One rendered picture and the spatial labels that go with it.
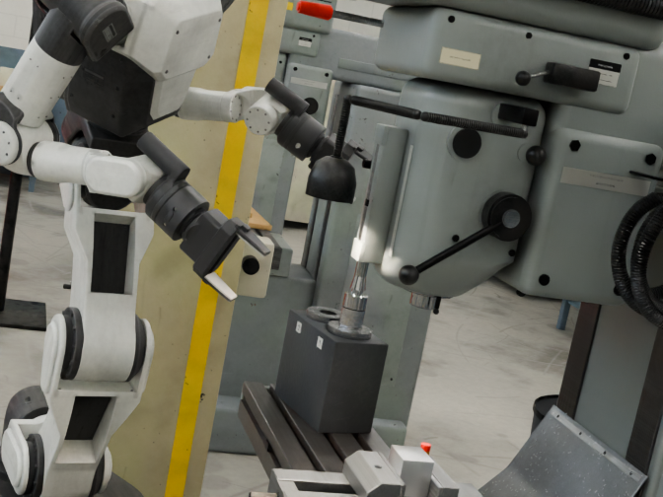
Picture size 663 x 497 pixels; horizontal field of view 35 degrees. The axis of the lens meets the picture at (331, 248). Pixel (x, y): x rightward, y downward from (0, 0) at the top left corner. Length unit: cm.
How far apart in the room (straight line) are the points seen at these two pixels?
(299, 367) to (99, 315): 41
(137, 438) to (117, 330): 147
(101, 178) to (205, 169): 151
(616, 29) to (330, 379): 86
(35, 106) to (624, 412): 113
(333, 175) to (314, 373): 66
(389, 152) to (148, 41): 55
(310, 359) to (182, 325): 134
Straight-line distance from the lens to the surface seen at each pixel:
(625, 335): 185
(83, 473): 229
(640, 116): 165
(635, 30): 161
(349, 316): 205
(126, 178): 177
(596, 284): 165
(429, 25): 149
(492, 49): 152
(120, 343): 207
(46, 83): 188
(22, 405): 252
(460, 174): 154
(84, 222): 207
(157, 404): 347
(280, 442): 198
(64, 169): 188
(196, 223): 175
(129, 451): 352
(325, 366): 204
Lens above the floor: 163
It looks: 10 degrees down
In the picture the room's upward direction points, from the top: 11 degrees clockwise
